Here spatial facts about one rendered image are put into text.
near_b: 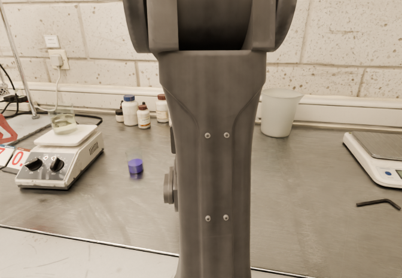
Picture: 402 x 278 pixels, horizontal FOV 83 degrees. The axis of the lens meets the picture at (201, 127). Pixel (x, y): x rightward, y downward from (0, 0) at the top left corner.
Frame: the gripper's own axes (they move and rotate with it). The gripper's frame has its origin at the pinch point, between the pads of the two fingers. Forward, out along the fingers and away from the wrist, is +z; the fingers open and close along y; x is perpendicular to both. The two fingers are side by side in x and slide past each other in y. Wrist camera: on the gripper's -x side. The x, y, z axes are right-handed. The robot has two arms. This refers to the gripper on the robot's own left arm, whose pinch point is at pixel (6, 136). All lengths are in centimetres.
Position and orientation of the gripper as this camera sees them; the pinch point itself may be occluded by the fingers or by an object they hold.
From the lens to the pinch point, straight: 66.2
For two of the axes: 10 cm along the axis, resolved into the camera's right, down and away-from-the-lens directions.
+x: -0.4, 9.6, -2.7
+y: -10.0, -0.2, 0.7
